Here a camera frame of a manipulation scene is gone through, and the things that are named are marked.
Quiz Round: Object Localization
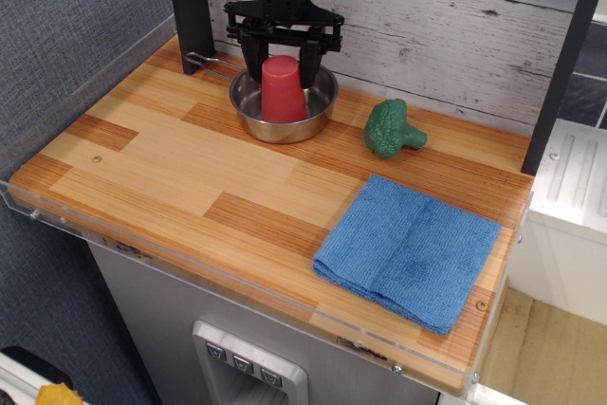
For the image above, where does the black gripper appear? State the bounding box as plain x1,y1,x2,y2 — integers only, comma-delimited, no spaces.
224,0,344,89

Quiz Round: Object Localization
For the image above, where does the red plastic cup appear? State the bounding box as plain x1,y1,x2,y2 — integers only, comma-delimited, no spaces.
261,55,307,123

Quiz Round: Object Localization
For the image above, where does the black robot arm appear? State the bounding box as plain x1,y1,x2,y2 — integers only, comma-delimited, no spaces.
224,0,344,89

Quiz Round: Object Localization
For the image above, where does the blue folded napkin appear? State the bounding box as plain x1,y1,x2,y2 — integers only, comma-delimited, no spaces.
313,175,501,335

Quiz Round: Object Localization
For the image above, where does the green toy broccoli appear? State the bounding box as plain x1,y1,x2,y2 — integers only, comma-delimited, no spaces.
363,99,428,159

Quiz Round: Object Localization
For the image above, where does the silver toy fridge cabinet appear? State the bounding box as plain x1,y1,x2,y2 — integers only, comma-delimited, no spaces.
90,245,439,404

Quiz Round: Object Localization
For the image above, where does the silver dispenser panel with buttons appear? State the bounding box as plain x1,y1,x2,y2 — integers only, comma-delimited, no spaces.
192,321,309,404

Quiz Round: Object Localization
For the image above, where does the white toy sink unit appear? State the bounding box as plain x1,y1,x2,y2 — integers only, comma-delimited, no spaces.
507,120,606,323

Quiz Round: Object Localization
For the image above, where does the yellow black object at corner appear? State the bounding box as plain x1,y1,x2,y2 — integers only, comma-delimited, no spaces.
0,383,83,405

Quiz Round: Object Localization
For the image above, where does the steel pot with handle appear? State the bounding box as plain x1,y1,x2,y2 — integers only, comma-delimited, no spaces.
185,52,339,144

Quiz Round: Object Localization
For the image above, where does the black left frame post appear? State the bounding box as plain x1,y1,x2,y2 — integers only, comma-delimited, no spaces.
172,0,215,75

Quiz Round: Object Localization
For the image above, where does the black frame post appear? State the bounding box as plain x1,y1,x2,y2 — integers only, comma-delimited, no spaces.
172,0,215,75
521,0,599,176

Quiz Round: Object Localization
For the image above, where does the black right frame post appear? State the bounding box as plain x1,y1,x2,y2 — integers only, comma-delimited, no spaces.
521,0,599,176

